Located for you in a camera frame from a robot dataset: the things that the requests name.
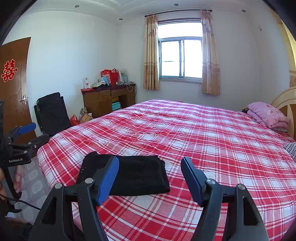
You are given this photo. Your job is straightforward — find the left beige curtain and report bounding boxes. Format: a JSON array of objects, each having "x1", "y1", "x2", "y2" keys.
[{"x1": 144, "y1": 15, "x2": 160, "y2": 90}]

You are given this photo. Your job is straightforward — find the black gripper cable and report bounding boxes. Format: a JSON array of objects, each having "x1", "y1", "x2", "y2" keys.
[{"x1": 0, "y1": 193, "x2": 42, "y2": 212}]

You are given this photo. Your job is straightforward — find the camera mount on left gripper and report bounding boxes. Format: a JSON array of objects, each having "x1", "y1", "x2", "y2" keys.
[{"x1": 0, "y1": 100, "x2": 4, "y2": 141}]

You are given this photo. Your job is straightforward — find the right beige curtain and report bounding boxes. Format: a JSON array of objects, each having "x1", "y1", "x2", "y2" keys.
[{"x1": 200, "y1": 10, "x2": 220, "y2": 96}]

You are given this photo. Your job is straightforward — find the black curtain rod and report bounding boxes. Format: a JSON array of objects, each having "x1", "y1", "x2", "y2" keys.
[{"x1": 144, "y1": 9, "x2": 213, "y2": 18}]

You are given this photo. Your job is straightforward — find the pink folded blanket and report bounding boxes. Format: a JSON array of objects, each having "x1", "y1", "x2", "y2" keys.
[{"x1": 247, "y1": 102, "x2": 290, "y2": 133}]

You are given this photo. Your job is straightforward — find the brown wooden door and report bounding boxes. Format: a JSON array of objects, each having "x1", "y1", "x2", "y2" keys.
[{"x1": 1, "y1": 37, "x2": 32, "y2": 135}]

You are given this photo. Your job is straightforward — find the beige curtain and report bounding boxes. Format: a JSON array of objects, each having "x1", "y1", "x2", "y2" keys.
[
  {"x1": 200, "y1": 10, "x2": 220, "y2": 96},
  {"x1": 144, "y1": 15, "x2": 160, "y2": 90}
]

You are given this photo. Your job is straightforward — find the red double happiness sticker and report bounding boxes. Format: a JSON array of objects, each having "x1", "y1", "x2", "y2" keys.
[{"x1": 1, "y1": 59, "x2": 18, "y2": 83}]

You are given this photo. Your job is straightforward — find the window with frame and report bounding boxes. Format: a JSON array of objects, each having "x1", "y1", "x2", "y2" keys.
[{"x1": 158, "y1": 18, "x2": 203, "y2": 83}]

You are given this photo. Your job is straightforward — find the red plaid bed sheet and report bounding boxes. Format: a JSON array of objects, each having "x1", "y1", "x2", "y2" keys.
[{"x1": 37, "y1": 100, "x2": 295, "y2": 240}]

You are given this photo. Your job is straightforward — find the red bag on floor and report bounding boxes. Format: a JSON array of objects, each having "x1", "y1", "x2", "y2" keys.
[{"x1": 70, "y1": 115, "x2": 80, "y2": 126}]

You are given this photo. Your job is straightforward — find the brown wooden desk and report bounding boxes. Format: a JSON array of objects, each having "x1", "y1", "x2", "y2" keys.
[{"x1": 81, "y1": 84, "x2": 137, "y2": 118}]

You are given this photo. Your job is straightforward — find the floral bag on floor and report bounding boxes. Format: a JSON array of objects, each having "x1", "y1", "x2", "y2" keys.
[{"x1": 79, "y1": 108, "x2": 93, "y2": 123}]

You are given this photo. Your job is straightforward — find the red gift bag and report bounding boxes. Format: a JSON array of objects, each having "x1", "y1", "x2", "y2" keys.
[{"x1": 100, "y1": 68, "x2": 119, "y2": 86}]

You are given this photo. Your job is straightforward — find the black folding chair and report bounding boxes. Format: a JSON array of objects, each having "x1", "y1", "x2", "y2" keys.
[{"x1": 34, "y1": 92, "x2": 71, "y2": 138}]

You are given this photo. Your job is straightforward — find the teal boxes in desk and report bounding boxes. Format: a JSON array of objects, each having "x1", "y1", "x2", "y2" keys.
[{"x1": 111, "y1": 97, "x2": 121, "y2": 111}]

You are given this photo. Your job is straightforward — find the black pants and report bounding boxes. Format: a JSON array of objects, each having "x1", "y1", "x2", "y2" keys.
[{"x1": 76, "y1": 152, "x2": 170, "y2": 196}]

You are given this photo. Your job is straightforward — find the striped grey pillow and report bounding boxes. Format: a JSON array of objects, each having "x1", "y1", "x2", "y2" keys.
[{"x1": 284, "y1": 142, "x2": 296, "y2": 162}]

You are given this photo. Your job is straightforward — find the white card on desk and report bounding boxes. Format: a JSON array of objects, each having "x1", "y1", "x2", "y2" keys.
[{"x1": 83, "y1": 77, "x2": 91, "y2": 89}]

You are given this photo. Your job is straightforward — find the person's left hand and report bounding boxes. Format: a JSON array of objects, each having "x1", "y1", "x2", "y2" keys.
[{"x1": 1, "y1": 166, "x2": 22, "y2": 197}]

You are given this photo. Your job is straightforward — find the silver door handle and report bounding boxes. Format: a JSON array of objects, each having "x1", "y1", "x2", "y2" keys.
[{"x1": 20, "y1": 95, "x2": 27, "y2": 106}]

